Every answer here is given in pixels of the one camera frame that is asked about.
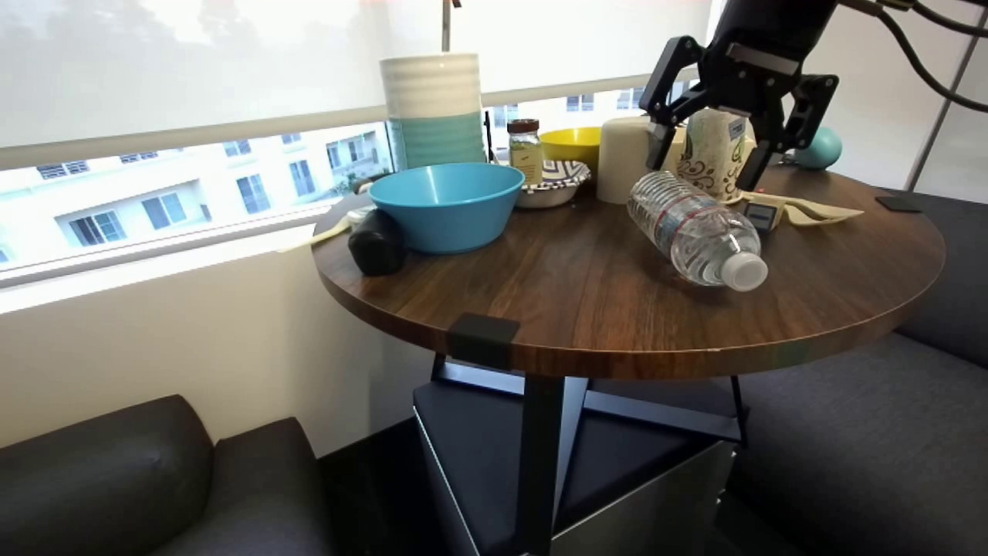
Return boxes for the dark leather armchair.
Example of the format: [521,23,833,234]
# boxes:
[0,392,335,556]

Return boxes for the blue plastic bowl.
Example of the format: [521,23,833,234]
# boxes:
[366,161,528,257]

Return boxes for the dark grey bench sofa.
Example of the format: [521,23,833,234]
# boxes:
[719,188,988,556]

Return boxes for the black cable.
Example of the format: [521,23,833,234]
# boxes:
[868,0,988,116]

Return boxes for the small glass jar dark lid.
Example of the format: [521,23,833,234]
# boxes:
[503,116,547,192]

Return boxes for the black white patterned dish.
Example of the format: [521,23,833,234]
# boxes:
[511,158,596,214]

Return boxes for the thin metal rod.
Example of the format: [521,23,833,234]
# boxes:
[438,0,463,54]

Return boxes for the white roller window blind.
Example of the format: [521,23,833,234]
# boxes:
[0,0,722,174]

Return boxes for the white plastic spoon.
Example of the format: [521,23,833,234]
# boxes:
[733,188,868,226]

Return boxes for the black ladle pale handle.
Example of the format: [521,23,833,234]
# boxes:
[305,195,410,278]

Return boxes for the white and teal canister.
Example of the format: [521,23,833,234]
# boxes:
[375,52,486,174]

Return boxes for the black tape patch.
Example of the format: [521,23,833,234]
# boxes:
[448,312,521,370]
[874,192,927,216]

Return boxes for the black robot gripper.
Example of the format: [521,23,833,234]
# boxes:
[637,0,842,195]

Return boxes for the yellow bowl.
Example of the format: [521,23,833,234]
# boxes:
[539,124,604,182]

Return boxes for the black metal table leg frame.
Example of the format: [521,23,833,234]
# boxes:
[430,352,749,556]

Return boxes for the patterned paper cup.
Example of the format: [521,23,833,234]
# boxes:
[659,106,763,203]

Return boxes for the clear plastic water bottle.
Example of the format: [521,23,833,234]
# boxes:
[622,166,771,292]

